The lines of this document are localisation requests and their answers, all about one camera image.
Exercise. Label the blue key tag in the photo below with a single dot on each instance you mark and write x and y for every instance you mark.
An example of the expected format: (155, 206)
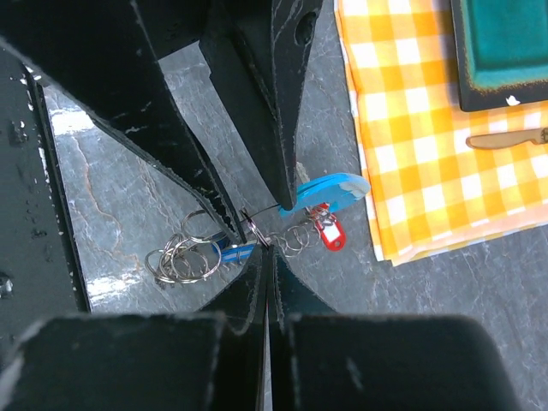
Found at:
(231, 254)

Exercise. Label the black teal square plate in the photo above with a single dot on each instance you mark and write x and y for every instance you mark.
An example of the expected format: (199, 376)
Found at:
(501, 52)

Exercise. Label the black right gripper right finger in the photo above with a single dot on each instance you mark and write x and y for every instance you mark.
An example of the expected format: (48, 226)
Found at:
(325, 360)

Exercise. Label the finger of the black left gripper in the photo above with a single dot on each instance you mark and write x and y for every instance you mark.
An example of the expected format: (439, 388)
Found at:
(99, 54)
(257, 53)

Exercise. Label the gold knife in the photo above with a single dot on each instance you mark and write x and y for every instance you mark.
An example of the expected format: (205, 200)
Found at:
(497, 141)

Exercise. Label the yellow checkered cloth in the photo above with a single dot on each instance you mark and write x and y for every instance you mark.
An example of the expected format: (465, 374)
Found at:
(431, 192)

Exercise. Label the red key tag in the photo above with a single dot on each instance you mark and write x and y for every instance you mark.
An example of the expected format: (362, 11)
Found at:
(330, 230)

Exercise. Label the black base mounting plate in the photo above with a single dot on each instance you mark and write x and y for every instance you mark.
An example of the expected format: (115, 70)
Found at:
(40, 268)

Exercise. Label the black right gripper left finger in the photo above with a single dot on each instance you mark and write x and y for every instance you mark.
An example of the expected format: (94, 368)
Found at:
(211, 359)

